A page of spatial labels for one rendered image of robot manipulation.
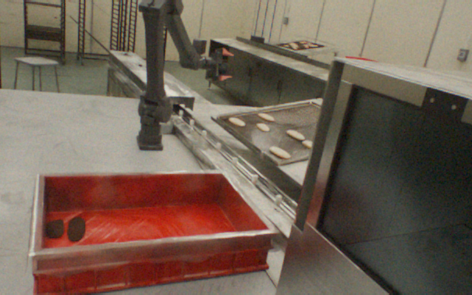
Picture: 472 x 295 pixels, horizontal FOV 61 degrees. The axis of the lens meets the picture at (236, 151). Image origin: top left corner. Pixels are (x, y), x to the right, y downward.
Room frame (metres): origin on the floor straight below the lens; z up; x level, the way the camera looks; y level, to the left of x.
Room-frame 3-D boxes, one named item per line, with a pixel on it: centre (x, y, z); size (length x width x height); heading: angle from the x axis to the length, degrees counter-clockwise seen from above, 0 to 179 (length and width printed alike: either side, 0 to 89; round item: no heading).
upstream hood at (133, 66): (2.36, 0.63, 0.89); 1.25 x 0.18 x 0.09; 30
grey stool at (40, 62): (4.34, 2.34, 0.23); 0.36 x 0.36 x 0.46; 64
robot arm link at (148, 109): (1.42, 0.33, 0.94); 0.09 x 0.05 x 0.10; 166
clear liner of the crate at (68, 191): (0.78, 0.16, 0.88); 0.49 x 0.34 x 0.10; 116
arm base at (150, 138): (1.39, 0.33, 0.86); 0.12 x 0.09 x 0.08; 23
